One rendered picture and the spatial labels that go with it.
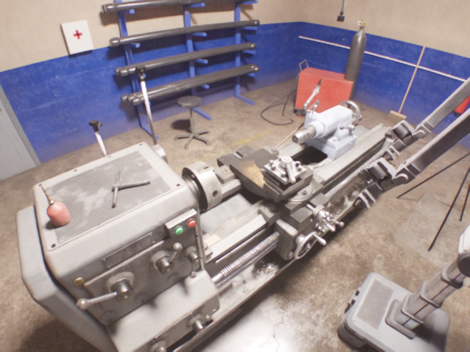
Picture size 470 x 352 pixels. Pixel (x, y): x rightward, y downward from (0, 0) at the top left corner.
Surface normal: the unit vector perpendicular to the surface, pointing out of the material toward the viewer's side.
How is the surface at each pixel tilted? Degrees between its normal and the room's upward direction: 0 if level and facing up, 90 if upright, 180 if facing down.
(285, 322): 0
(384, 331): 0
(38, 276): 46
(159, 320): 32
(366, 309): 0
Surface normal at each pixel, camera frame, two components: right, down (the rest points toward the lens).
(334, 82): -0.51, 0.55
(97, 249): 0.44, -0.20
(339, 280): 0.00, -0.77
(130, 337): 0.33, -0.39
